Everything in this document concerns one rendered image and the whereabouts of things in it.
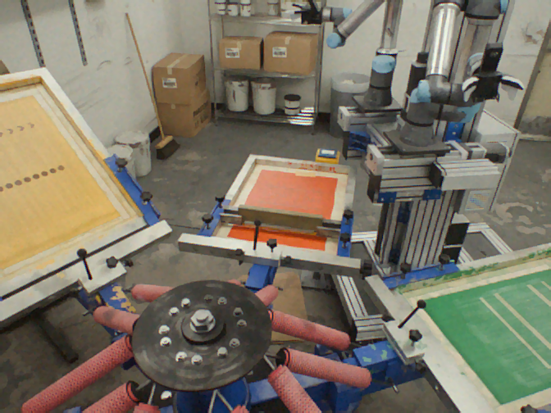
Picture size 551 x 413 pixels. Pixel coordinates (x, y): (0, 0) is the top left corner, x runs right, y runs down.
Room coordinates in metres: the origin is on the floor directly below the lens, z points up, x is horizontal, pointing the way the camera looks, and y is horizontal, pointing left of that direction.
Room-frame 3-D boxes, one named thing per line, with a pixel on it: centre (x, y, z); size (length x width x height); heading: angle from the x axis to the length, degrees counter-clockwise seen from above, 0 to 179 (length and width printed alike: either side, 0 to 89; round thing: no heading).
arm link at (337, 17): (2.42, -0.31, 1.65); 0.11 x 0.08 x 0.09; 73
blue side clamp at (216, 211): (1.46, 0.27, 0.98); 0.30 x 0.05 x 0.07; 169
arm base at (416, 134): (1.73, -0.61, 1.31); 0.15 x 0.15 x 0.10
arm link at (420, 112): (1.73, -0.61, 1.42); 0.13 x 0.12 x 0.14; 75
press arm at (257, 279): (1.09, 0.06, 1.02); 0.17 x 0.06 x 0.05; 169
